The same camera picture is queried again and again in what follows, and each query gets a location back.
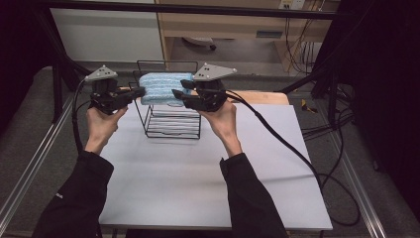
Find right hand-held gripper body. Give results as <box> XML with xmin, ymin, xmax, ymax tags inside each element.
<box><xmin>182</xmin><ymin>62</ymin><xmax>238</xmax><ymax>113</ymax></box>

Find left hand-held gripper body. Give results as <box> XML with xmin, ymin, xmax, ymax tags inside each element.
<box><xmin>84</xmin><ymin>64</ymin><xmax>133</xmax><ymax>116</ymax></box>

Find blue striped towel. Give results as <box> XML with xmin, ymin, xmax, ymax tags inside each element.
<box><xmin>138</xmin><ymin>71</ymin><xmax>195</xmax><ymax>107</ymax></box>

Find black wire rack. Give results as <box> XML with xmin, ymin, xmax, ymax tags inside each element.
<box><xmin>128</xmin><ymin>59</ymin><xmax>203</xmax><ymax>140</ymax></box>

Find person's right hand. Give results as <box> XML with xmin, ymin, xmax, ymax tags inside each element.
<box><xmin>197</xmin><ymin>99</ymin><xmax>240</xmax><ymax>145</ymax></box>

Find person's left hand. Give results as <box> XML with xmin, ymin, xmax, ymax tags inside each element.
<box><xmin>85</xmin><ymin>106</ymin><xmax>129</xmax><ymax>147</ymax></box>

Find white curved object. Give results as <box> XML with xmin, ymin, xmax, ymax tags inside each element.
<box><xmin>182</xmin><ymin>36</ymin><xmax>217</xmax><ymax>52</ymax></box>

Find wooden board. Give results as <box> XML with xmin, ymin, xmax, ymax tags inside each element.
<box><xmin>227</xmin><ymin>90</ymin><xmax>291</xmax><ymax>106</ymax></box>

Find white panel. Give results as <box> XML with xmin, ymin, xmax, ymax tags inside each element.
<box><xmin>50</xmin><ymin>8</ymin><xmax>165</xmax><ymax>62</ymax></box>

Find wooden desk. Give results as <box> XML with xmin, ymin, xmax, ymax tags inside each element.
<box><xmin>155</xmin><ymin>0</ymin><xmax>341</xmax><ymax>72</ymax></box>

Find yellow and black object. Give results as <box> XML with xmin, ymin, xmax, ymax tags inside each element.
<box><xmin>300</xmin><ymin>98</ymin><xmax>319</xmax><ymax>114</ymax></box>

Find white power outlet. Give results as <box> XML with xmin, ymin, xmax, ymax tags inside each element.
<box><xmin>278</xmin><ymin>0</ymin><xmax>306</xmax><ymax>10</ymax></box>

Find left hand-held gripper cable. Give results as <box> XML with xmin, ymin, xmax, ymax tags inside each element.
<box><xmin>71</xmin><ymin>78</ymin><xmax>93</xmax><ymax>155</ymax></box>

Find hand-held gripper cable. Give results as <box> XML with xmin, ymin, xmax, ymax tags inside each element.
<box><xmin>226</xmin><ymin>89</ymin><xmax>362</xmax><ymax>228</ymax></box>
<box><xmin>71</xmin><ymin>78</ymin><xmax>93</xmax><ymax>155</ymax></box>

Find black frame strut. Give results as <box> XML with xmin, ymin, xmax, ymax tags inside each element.
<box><xmin>280</xmin><ymin>65</ymin><xmax>341</xmax><ymax>130</ymax></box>
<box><xmin>33</xmin><ymin>6</ymin><xmax>92</xmax><ymax>123</ymax></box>

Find right hand-held gripper cable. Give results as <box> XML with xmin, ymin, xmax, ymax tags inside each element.
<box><xmin>226</xmin><ymin>89</ymin><xmax>362</xmax><ymax>228</ymax></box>

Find black frame bar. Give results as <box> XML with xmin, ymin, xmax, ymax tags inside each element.
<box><xmin>36</xmin><ymin>0</ymin><xmax>338</xmax><ymax>20</ymax></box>

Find aluminium rail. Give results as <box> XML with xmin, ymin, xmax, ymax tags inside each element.
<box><xmin>330</xmin><ymin>132</ymin><xmax>387</xmax><ymax>238</ymax></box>
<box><xmin>0</xmin><ymin>95</ymin><xmax>75</xmax><ymax>226</ymax></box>

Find hanging cable bundle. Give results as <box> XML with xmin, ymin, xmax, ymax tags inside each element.
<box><xmin>284</xmin><ymin>16</ymin><xmax>318</xmax><ymax>74</ymax></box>

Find black floor cables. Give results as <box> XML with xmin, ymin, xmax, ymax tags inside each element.
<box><xmin>301</xmin><ymin>82</ymin><xmax>355</xmax><ymax>140</ymax></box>

